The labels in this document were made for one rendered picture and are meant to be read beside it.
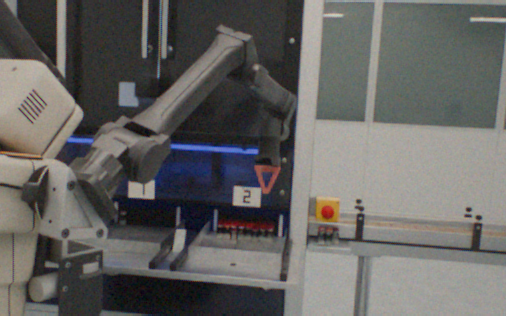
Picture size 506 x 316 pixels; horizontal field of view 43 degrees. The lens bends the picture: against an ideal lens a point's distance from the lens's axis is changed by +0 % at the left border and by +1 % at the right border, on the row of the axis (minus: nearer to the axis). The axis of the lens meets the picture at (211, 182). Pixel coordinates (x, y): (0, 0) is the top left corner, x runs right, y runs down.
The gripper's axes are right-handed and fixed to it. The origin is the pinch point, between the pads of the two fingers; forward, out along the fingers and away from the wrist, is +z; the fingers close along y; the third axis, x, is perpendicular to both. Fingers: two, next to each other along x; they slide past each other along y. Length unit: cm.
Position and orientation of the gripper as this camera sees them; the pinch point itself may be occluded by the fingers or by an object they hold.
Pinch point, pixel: (266, 190)
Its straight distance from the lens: 174.7
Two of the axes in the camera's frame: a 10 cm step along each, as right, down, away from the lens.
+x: -9.9, -0.7, 1.4
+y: 1.4, 0.3, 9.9
